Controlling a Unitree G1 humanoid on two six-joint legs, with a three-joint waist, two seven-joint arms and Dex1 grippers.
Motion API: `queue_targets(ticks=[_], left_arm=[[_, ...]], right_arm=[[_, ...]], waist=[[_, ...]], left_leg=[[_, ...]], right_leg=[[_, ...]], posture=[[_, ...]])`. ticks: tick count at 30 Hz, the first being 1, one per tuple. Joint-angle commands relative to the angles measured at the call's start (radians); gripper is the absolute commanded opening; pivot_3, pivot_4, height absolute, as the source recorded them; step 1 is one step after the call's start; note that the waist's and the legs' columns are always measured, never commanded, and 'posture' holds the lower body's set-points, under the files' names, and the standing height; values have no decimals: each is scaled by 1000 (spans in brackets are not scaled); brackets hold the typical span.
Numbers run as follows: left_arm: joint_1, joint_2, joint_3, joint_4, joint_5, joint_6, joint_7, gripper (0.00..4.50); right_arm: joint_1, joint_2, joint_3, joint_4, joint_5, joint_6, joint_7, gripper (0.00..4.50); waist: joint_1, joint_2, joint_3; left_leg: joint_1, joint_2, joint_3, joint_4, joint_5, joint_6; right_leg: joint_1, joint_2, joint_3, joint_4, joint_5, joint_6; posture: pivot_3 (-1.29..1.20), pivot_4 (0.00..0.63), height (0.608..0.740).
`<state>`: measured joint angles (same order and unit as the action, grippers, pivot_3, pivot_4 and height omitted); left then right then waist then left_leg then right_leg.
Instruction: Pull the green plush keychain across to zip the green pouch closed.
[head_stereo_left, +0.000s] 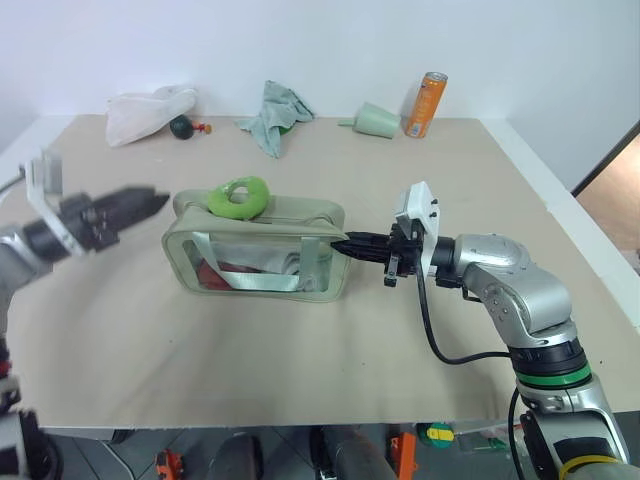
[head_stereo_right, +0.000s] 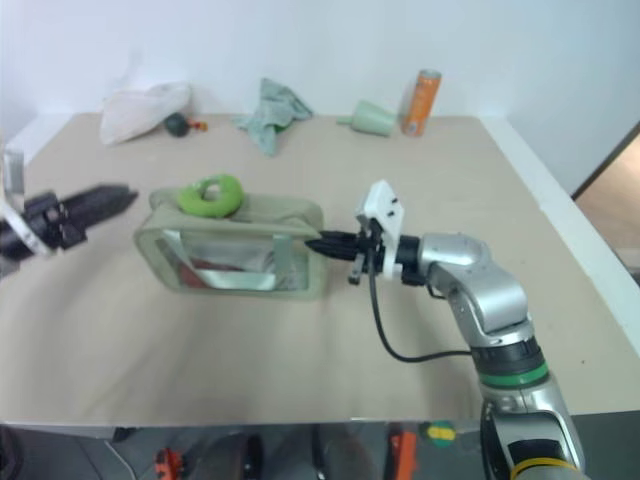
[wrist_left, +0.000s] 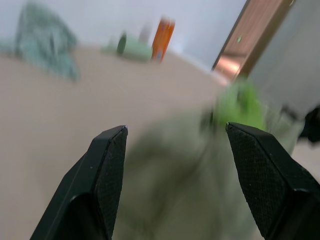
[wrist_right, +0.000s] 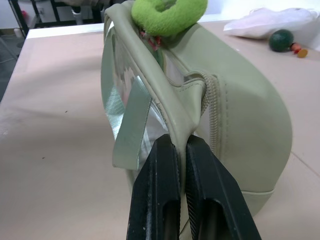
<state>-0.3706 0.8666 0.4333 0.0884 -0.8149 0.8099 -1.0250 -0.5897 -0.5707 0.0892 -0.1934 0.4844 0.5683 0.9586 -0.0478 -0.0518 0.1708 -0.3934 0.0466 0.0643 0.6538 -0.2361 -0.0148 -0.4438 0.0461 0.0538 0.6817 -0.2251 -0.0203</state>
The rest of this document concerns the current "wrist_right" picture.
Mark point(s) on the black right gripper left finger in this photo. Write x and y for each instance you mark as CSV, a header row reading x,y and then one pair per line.
x,y
152,190

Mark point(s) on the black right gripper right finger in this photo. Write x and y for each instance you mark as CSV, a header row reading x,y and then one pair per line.
x,y
215,195

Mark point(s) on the pale green zip pouch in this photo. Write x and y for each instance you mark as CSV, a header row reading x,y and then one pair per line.
x,y
240,120

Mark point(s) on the small orange yellow toy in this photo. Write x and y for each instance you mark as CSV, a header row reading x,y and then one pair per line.
x,y
299,50

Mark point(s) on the dark green ball toy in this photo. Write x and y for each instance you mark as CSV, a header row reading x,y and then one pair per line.
x,y
281,41

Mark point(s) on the white plastic bag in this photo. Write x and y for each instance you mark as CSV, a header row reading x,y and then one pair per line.
x,y
272,21

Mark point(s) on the black metal frame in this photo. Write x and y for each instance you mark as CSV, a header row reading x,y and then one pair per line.
x,y
37,12

